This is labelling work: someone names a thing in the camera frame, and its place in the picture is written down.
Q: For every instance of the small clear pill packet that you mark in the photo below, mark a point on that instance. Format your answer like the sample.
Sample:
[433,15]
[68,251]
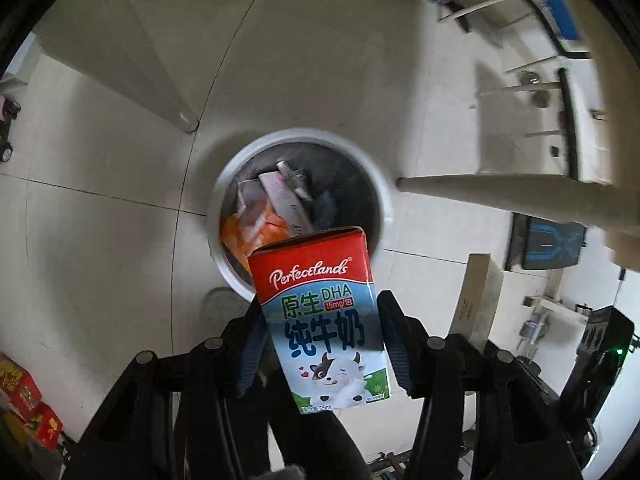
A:
[250,200]

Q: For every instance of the red blue milk carton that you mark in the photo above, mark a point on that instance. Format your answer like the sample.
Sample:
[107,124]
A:
[320,320]

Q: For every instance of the pink suitcase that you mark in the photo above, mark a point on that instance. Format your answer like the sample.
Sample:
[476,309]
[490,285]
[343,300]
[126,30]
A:
[6,112]

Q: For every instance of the round white trash bin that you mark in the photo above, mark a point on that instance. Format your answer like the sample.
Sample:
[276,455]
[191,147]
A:
[300,137]

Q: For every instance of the dark monitor screen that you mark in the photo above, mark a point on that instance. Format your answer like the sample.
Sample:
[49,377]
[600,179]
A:
[547,245]

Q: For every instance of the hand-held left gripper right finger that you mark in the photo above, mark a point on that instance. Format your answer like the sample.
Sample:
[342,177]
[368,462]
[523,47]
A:
[395,345]

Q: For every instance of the orange plastic bag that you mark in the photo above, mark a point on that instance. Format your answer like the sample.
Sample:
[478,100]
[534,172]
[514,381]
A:
[235,232]

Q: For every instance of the blue board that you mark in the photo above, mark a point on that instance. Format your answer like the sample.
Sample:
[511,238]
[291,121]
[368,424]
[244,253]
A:
[550,0]

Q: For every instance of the red printed box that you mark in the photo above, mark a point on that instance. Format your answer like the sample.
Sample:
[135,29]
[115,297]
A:
[46,425]
[20,385]

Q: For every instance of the cream white medicine box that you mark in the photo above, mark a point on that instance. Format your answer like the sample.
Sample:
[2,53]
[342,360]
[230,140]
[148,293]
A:
[477,300]

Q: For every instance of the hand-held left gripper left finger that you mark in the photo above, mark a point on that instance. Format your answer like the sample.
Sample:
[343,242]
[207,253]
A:
[250,355]

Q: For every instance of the pink white long box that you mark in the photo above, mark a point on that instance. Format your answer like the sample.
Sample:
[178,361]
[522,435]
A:
[280,195]

